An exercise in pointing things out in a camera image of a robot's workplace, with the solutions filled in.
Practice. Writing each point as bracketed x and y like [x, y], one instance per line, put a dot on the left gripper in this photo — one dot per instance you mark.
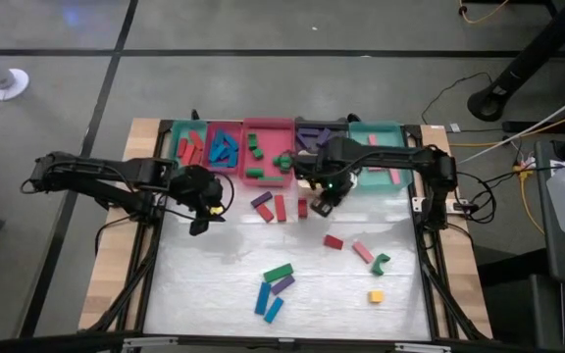
[194, 186]

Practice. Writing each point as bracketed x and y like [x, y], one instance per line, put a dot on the small white adapter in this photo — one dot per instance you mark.
[454, 128]

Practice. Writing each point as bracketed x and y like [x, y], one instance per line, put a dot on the small green wooden cube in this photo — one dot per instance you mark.
[286, 167]
[258, 153]

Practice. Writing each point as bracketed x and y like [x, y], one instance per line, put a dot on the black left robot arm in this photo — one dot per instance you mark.
[91, 171]

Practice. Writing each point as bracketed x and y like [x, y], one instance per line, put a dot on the small red plastic bin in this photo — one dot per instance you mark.
[210, 137]

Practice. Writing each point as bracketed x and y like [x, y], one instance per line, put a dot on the long blue wooden block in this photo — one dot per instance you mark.
[263, 298]

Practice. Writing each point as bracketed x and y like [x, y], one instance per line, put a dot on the large pink plastic bin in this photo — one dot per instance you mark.
[272, 142]

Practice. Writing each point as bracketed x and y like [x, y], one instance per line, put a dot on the purple wooden block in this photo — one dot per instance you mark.
[261, 199]
[304, 142]
[324, 136]
[308, 132]
[282, 285]

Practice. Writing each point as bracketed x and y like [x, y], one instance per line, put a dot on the black floor stand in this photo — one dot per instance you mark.
[523, 64]

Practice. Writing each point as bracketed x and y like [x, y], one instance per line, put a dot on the black aluminium table frame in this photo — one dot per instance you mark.
[223, 344]

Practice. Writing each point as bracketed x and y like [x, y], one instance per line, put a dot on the pink wooden block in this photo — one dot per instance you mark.
[362, 252]
[376, 169]
[395, 176]
[373, 139]

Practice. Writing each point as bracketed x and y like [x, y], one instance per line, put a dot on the white plastic bin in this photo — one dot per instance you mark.
[303, 185]

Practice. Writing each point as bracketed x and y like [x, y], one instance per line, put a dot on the black side desk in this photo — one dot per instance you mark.
[557, 265]

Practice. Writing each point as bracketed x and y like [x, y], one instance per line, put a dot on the large teal plastic bin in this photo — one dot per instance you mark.
[385, 132]

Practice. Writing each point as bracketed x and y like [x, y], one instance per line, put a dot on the long green wooden block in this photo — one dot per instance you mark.
[271, 179]
[278, 273]

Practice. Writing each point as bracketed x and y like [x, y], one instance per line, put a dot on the long red wooden block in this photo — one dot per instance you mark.
[188, 155]

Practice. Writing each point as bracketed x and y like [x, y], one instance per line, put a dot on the black clamp knob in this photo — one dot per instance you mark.
[353, 117]
[194, 115]

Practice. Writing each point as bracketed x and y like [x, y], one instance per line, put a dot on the green arch wooden block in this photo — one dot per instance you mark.
[376, 267]

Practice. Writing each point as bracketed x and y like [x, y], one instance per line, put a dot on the small teal plastic bin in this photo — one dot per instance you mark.
[177, 128]

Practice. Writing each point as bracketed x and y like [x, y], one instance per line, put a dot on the small yellow wooden block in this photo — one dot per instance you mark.
[375, 296]

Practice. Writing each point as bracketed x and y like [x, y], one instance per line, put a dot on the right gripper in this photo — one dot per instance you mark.
[334, 181]

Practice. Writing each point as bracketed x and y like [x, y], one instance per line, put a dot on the dark grey plastic bin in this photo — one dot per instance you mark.
[322, 120]

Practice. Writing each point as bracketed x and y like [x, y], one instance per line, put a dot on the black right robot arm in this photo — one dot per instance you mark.
[395, 154]

